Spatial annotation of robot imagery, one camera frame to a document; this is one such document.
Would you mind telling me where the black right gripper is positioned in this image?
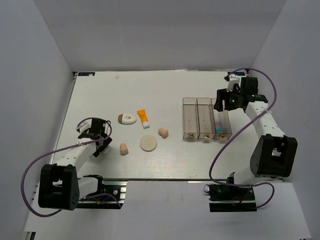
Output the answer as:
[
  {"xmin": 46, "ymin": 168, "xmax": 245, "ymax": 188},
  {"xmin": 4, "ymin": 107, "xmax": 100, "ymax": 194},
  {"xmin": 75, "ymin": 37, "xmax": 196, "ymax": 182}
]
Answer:
[{"xmin": 213, "ymin": 86, "xmax": 244, "ymax": 112}]

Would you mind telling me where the pink teal gradient spray bottle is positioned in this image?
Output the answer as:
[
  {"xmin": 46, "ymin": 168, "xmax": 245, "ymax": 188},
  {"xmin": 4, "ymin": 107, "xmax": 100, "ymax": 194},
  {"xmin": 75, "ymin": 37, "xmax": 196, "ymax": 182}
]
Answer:
[{"xmin": 215, "ymin": 111, "xmax": 225, "ymax": 133}]

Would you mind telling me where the white spray bottle clear cap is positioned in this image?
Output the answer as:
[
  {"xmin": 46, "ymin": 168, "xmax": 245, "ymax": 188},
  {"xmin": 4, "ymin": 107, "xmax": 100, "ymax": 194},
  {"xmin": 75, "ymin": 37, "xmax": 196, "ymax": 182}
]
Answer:
[{"xmin": 103, "ymin": 145, "xmax": 112, "ymax": 155}]

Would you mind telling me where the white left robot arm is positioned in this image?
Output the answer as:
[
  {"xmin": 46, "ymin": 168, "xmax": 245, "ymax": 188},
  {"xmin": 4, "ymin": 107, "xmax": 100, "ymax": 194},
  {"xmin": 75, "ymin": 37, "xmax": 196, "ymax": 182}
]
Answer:
[{"xmin": 38, "ymin": 117, "xmax": 112, "ymax": 210}]

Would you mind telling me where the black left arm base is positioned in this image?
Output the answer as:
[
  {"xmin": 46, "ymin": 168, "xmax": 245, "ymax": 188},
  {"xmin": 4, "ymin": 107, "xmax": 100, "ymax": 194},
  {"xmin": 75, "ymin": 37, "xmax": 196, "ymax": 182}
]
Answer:
[{"xmin": 77, "ymin": 174, "xmax": 127, "ymax": 210}]

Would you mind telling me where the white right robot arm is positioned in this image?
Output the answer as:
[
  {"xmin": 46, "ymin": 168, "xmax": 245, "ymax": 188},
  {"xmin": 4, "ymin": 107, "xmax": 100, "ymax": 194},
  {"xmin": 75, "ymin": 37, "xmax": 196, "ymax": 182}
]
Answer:
[{"xmin": 213, "ymin": 77, "xmax": 298, "ymax": 200}]

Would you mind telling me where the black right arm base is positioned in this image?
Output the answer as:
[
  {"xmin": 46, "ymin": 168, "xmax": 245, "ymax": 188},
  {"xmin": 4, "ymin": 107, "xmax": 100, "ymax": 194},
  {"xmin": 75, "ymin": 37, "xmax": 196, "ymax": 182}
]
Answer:
[{"xmin": 204, "ymin": 184, "xmax": 257, "ymax": 213}]

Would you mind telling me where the beige makeup sponge left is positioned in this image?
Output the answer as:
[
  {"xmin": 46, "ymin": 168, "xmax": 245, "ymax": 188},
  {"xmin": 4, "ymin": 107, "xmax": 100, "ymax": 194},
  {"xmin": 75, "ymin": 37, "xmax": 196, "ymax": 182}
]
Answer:
[{"xmin": 119, "ymin": 143, "xmax": 129, "ymax": 156}]

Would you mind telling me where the beige makeup sponge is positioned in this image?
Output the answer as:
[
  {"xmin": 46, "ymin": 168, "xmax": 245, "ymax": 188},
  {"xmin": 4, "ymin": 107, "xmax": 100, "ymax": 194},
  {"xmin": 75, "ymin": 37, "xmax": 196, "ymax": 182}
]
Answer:
[
  {"xmin": 119, "ymin": 143, "xmax": 129, "ymax": 156},
  {"xmin": 158, "ymin": 128, "xmax": 169, "ymax": 139}
]

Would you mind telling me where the beige makeup sponge right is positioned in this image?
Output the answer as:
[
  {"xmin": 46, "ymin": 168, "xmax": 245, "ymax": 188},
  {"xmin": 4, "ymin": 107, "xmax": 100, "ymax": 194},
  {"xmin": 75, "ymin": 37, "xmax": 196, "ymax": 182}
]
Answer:
[{"xmin": 158, "ymin": 128, "xmax": 169, "ymax": 139}]

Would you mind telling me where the clear organizer bin right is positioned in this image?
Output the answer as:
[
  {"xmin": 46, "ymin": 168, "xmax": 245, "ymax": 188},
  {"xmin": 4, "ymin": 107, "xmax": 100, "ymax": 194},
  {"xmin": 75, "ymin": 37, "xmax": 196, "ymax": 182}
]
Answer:
[{"xmin": 211, "ymin": 98, "xmax": 232, "ymax": 141}]

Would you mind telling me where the clear organizer bin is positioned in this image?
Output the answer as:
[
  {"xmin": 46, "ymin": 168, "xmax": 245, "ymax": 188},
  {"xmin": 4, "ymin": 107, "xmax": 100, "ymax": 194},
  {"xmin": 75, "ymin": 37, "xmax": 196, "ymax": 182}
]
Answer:
[
  {"xmin": 182, "ymin": 97, "xmax": 200, "ymax": 140},
  {"xmin": 211, "ymin": 98, "xmax": 232, "ymax": 141},
  {"xmin": 197, "ymin": 97, "xmax": 216, "ymax": 140}
]

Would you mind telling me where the clear organizer bin middle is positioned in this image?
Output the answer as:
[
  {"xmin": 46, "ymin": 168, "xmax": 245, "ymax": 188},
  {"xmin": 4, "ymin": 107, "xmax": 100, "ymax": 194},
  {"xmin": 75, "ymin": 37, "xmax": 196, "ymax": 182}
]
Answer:
[{"xmin": 197, "ymin": 97, "xmax": 216, "ymax": 140}]

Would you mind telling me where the white oval compact bottle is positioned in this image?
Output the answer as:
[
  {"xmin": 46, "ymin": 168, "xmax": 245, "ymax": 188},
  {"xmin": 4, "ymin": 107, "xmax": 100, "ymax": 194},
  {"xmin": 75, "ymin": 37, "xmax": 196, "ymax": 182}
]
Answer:
[{"xmin": 117, "ymin": 113, "xmax": 137, "ymax": 125}]

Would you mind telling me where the clear organizer bin left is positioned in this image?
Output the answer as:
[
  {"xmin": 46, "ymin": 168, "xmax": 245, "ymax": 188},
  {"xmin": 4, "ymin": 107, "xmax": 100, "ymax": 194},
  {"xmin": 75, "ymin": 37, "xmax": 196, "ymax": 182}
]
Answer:
[{"xmin": 182, "ymin": 97, "xmax": 200, "ymax": 140}]

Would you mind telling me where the round beige powder puff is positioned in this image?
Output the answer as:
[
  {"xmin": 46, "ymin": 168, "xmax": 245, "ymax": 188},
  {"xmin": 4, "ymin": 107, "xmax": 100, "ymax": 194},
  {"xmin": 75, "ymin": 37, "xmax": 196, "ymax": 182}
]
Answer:
[{"xmin": 139, "ymin": 135, "xmax": 158, "ymax": 152}]

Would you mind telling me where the orange cream tube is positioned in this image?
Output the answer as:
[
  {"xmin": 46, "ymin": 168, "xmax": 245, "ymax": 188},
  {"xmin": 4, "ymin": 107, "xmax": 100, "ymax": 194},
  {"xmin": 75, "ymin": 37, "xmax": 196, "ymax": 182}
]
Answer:
[{"xmin": 137, "ymin": 109, "xmax": 150, "ymax": 129}]

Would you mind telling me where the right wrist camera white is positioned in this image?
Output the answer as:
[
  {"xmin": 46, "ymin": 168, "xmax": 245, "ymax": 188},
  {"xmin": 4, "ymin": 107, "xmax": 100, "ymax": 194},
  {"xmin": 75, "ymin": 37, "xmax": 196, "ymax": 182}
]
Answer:
[{"xmin": 224, "ymin": 73, "xmax": 241, "ymax": 92}]

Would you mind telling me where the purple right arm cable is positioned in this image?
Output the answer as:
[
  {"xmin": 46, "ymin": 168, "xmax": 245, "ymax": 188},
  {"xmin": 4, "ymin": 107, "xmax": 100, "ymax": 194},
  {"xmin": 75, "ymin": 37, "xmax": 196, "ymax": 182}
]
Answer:
[{"xmin": 208, "ymin": 67, "xmax": 279, "ymax": 210}]

